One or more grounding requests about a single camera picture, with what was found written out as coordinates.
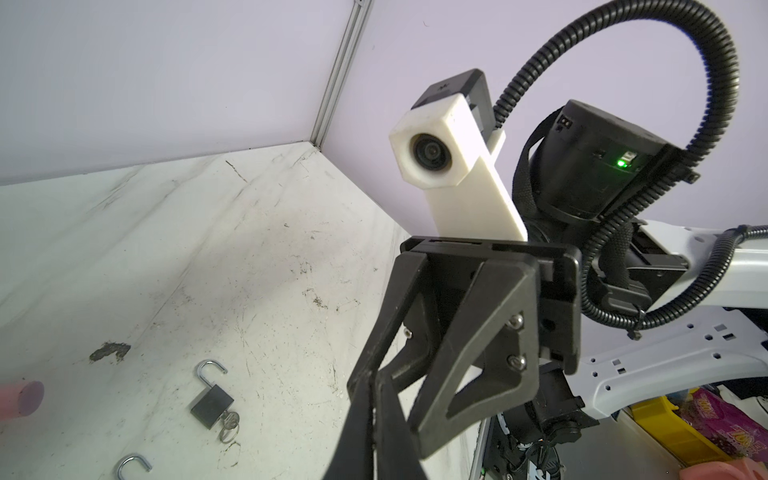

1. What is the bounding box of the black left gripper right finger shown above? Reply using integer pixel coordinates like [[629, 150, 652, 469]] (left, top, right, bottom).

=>
[[375, 376, 427, 480]]

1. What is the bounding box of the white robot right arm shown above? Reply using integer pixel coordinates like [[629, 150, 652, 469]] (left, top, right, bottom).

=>
[[325, 1, 767, 479]]

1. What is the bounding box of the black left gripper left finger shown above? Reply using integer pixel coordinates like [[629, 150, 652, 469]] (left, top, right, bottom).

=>
[[323, 374, 374, 480]]

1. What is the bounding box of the silver key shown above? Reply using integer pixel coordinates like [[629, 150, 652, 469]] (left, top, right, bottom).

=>
[[218, 411, 240, 445]]

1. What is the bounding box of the blue padlock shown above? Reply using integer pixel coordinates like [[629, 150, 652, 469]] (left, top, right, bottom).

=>
[[115, 454, 154, 480]]

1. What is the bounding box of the yellow plastic bin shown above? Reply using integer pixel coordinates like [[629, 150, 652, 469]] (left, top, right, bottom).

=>
[[630, 396, 731, 466]]

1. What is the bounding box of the pink toy pig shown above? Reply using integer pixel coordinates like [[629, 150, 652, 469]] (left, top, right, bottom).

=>
[[679, 458, 767, 480]]

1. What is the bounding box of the purple pink toy shovel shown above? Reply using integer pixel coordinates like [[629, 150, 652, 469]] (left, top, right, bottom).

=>
[[0, 381, 45, 421]]

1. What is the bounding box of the aluminium frame post right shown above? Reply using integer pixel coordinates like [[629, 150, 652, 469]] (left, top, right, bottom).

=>
[[309, 0, 374, 150]]

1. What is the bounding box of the colourful snack packet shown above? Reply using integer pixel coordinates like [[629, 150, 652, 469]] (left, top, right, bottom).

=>
[[679, 389, 767, 463]]

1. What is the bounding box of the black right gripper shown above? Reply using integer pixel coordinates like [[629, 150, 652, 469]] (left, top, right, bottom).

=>
[[347, 236, 581, 459]]

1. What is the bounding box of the black padlock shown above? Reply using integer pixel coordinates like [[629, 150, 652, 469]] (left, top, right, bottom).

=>
[[190, 359, 234, 429]]

